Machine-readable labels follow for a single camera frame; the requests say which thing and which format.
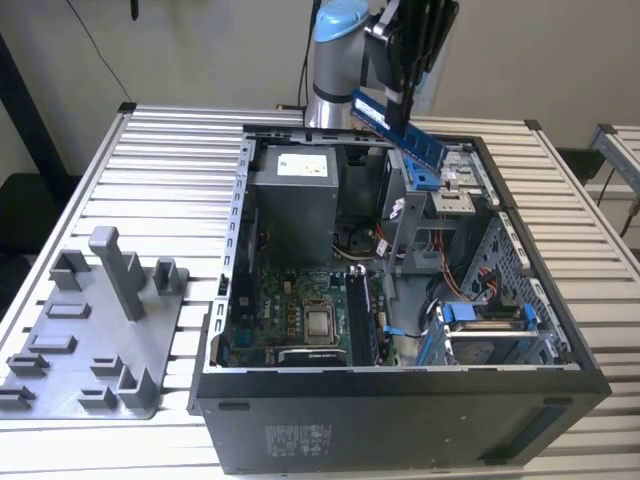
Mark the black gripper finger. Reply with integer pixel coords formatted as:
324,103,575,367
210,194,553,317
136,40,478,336
387,0,436,135
417,0,460,99

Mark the black RAM slot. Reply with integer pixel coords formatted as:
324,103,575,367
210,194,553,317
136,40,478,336
348,275,366,365

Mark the blue drive latch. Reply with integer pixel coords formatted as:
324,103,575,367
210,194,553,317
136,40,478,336
403,149,442,192

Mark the grey metal drive cage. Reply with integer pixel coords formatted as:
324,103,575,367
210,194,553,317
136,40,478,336
380,141,502,274

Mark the grey power supply unit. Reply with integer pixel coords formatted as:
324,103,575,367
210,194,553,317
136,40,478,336
246,144,342,269

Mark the dark object beyond table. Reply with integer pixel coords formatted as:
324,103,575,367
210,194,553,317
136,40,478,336
555,147,607,187

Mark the blue disk carrier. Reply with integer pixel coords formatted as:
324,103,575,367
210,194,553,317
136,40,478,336
441,301,477,327

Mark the green motherboard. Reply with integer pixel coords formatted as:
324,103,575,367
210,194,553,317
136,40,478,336
224,267,399,369

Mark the silver CPU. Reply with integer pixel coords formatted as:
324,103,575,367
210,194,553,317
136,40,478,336
305,309,335,339

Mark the black rear case fan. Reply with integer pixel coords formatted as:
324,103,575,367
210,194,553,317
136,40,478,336
232,207,261,324

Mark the metal CPU socket cover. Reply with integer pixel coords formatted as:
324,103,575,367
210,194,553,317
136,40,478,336
298,298,342,347

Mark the disk bay with blue rails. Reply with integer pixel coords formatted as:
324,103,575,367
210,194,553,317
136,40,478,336
418,299,559,369

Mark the black graphics card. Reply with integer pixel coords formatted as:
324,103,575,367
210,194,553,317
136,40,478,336
266,347,350,369

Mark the black open PC case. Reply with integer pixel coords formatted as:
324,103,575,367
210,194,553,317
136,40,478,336
185,122,614,476

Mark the grey parts rack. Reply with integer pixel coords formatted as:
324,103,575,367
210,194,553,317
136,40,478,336
0,224,191,421

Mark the black hanging cable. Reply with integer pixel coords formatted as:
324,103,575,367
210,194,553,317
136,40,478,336
298,0,322,107

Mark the coloured power wire bundle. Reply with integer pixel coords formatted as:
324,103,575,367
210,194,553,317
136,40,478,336
329,222,501,301

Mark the aluminium frame side table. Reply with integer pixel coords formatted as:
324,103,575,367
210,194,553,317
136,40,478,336
587,122,640,201

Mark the black wire with blue tab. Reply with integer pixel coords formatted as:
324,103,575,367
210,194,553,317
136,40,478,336
382,323,434,341

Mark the black slanted post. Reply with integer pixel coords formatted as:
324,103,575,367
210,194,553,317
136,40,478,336
0,29,66,176

